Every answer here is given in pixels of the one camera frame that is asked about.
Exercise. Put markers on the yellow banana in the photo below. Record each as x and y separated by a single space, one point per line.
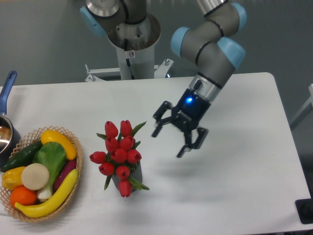
54 202

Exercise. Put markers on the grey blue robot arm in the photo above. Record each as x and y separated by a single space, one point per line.
209 46

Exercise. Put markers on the dark green cucumber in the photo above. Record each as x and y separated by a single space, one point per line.
22 158

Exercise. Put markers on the beige round disc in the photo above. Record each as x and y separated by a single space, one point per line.
35 176

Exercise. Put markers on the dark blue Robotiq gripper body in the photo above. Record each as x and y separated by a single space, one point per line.
189 111

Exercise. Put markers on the orange fruit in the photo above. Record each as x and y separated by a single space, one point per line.
24 196

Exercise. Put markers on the purple sweet potato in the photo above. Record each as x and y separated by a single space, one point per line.
68 167

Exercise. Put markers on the yellow bell pepper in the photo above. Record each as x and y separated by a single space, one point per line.
12 179

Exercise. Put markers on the red tulip bouquet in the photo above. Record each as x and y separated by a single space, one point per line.
121 153

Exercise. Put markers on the blue handled saucepan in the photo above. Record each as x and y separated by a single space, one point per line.
9 136

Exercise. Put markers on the black device at edge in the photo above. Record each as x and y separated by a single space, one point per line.
305 210

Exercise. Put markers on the yellow squash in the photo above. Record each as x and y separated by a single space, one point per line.
55 136

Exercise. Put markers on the green bok choy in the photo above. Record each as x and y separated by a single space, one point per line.
53 156

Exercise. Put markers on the woven wicker basket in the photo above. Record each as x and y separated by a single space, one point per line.
27 140

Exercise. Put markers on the dark grey ribbed vase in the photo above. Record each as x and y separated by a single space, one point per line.
131 184

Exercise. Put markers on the white metal base frame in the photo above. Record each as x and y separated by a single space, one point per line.
94 75

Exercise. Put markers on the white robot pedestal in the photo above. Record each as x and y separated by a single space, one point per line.
135 47

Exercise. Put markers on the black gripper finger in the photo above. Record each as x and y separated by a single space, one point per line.
160 122
189 145

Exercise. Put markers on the white frame at right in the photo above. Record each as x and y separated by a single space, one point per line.
303 111

